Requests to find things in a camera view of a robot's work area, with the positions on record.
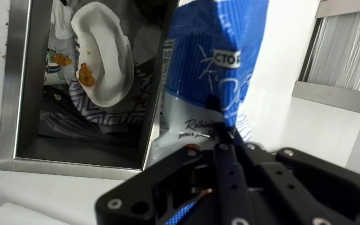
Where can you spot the stainless steel trash chute frame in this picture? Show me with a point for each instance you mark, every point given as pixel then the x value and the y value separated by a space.
pixel 11 103

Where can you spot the zigzag patterned paper trash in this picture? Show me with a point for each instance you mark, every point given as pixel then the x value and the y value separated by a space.
pixel 105 112

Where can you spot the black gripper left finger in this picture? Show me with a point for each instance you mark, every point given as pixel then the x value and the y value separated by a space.
pixel 167 187

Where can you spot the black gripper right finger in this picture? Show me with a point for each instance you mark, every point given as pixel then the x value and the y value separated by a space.
pixel 312 191

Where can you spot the blue pretzel crisps packet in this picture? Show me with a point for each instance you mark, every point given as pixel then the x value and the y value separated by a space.
pixel 205 50

